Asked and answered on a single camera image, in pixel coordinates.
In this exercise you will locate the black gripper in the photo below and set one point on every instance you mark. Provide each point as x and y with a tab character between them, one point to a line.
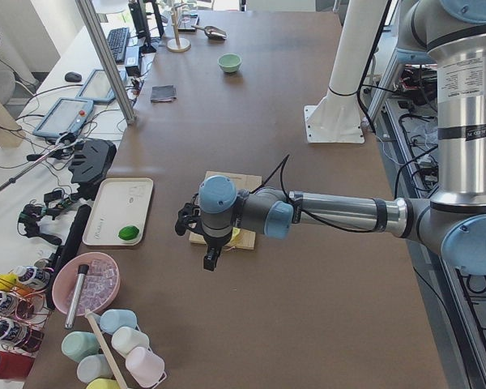
215	242

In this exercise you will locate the green ceramic bowl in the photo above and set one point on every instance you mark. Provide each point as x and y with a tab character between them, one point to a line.
229	63

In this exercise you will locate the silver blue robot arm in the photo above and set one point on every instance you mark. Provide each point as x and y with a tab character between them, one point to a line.
451	222

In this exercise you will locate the pink bowl with ice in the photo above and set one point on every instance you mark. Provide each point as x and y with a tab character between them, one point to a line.
100	287

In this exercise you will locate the bamboo cutting board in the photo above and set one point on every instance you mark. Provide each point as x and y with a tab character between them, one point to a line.
241	181

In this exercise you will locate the green lime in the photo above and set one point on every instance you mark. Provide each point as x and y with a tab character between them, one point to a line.
128	233

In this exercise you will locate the cream serving tray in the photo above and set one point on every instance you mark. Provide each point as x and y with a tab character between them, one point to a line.
119	202

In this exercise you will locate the light blue cup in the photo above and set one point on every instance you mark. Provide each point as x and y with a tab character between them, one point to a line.
113	319

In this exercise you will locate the white cup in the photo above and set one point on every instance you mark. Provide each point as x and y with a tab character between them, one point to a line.
125	339

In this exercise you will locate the metal black-capped tube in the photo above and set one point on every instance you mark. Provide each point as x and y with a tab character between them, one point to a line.
74	302

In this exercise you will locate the pink cup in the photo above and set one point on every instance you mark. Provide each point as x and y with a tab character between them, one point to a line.
146	367

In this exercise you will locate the wooden stick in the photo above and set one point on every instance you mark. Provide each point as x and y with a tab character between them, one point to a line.
106	350

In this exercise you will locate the black cylinder bar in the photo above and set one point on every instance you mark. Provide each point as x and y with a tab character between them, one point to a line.
69	249

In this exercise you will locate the pale grey-blue cup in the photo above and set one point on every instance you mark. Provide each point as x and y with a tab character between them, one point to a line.
93	367

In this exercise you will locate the mint green cup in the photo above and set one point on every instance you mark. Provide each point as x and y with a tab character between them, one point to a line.
79	344

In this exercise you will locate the grey folded cloth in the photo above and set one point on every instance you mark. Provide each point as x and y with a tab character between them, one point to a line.
165	93

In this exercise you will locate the yellow cup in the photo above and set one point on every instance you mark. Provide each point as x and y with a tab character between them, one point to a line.
103	383

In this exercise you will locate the near teach pendant tablet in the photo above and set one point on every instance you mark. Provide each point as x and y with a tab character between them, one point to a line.
67	115

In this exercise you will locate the teach pendant tablet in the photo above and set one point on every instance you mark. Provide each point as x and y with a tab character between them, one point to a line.
97	88
67	115

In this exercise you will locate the far teach pendant tablet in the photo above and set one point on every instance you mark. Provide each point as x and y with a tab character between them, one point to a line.
97	88

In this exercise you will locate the black power adapter box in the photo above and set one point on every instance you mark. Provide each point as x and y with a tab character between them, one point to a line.
132	61

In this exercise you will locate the metal scoop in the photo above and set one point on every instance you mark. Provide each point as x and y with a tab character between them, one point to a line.
212	32

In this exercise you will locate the black computer mouse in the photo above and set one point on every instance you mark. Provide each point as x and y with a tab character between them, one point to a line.
73	77

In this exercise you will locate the black keyboard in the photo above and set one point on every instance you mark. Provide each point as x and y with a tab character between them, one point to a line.
117	40

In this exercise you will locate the red cup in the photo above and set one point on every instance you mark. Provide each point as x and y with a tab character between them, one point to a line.
14	366

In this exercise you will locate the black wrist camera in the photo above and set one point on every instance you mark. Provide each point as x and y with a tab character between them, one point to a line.
189	218

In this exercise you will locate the black perforated bracket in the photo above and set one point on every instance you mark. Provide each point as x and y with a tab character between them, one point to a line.
91	161

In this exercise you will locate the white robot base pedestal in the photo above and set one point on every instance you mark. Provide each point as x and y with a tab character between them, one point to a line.
336	118

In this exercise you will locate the copper wire bottle rack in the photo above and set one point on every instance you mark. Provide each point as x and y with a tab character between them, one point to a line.
23	308

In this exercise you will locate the aluminium frame post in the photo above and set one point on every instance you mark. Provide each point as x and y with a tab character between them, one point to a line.
96	32

